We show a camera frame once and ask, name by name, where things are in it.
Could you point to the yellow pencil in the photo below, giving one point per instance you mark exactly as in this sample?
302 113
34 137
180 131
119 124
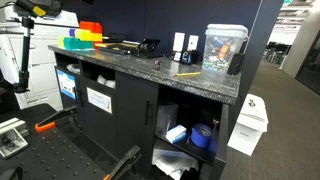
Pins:
188 74

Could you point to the black cabinet with granite counter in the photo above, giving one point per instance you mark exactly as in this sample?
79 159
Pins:
133 110

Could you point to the black electric pencil sharpener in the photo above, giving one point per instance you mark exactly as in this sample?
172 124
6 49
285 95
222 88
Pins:
189 56

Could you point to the grey plastic pouch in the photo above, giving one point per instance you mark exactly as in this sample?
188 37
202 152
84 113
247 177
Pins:
166 116

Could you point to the small white plug adapter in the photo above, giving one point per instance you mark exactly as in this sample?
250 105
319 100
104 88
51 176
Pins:
177 56

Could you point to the black hole punch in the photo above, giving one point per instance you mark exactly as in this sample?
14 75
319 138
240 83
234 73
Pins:
148 48

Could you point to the white and blue box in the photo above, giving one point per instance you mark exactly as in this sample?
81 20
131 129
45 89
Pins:
176 133

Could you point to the clear trash bag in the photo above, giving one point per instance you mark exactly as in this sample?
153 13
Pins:
106 81
73 68

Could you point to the small white outlet plate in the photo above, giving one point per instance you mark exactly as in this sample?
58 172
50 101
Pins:
193 42

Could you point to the blue tape roll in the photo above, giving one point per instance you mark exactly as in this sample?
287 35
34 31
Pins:
201 135

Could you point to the white paper label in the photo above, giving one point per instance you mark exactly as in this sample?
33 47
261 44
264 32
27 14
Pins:
99 100

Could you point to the paper cutter with wooden board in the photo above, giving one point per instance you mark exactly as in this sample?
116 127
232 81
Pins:
113 48

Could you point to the metal cabinet hinge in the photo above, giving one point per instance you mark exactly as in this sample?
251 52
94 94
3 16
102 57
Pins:
215 123

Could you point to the crumpled white plastic sheet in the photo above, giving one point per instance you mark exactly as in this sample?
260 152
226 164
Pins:
173 161

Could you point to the clear plastic toy container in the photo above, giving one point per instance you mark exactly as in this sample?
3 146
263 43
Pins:
222 50

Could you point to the open black cabinet door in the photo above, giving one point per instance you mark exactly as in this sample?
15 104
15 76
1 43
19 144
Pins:
222 140

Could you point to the black handheld device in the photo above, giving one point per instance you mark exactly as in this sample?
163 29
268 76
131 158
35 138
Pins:
236 63

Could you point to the black clamp with orange tip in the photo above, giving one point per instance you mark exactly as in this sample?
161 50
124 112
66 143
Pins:
55 119
123 163

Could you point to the yellow plastic bin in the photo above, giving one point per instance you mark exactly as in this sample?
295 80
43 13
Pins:
88 35

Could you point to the blue printed sign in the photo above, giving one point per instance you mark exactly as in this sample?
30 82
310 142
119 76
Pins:
66 84

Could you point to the teal plastic bin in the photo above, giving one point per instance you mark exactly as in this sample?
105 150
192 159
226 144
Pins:
78 43

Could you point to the orange plastic bin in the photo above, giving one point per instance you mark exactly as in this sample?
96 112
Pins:
90 26

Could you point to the white cardboard box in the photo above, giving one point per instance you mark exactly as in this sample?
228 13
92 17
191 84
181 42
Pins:
249 125

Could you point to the small blue plastic bin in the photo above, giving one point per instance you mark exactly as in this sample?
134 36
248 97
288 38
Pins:
71 32

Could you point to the lime green plastic bin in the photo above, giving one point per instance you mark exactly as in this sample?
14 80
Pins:
60 41

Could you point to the white office printer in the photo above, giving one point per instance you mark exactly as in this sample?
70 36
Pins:
43 66

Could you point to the dark office desks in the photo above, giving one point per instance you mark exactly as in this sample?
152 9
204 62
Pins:
276 51

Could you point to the silver aluminium block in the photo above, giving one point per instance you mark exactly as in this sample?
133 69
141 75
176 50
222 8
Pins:
11 138

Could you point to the black camera stand pole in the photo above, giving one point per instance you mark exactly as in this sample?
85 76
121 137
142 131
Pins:
25 53

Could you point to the black camera with yellow tag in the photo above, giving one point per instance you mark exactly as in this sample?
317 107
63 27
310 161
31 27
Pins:
33 6

